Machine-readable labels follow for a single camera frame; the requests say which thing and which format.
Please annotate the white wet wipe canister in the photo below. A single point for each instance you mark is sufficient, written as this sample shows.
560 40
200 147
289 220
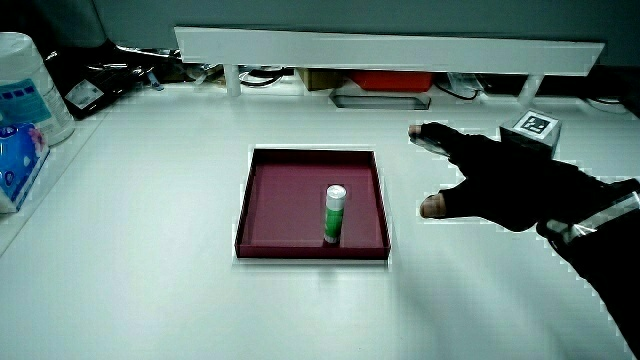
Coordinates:
30 85

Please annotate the brown cardboard box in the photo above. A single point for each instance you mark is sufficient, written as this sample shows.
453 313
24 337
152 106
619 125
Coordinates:
320 79

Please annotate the blue tissue pack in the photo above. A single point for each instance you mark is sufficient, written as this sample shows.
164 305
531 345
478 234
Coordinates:
17 162

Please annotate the maroon square tray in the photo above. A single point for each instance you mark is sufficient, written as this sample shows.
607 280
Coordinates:
285 205

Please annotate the white raised shelf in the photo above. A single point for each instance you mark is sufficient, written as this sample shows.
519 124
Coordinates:
385 52

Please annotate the clear flat tray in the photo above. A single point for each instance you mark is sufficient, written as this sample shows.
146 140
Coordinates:
380 101

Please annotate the red box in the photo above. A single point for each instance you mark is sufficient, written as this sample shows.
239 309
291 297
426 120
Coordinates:
391 80

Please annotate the black plastic bag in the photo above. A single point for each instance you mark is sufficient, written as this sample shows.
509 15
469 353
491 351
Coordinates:
95 75

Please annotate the person's right forearm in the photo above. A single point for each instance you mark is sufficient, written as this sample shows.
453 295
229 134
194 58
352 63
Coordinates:
610 260

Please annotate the green and white glue stick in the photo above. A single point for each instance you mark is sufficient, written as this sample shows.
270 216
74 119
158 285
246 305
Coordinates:
334 214

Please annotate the person's right hand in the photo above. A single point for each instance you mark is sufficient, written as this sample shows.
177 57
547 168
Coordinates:
505 185

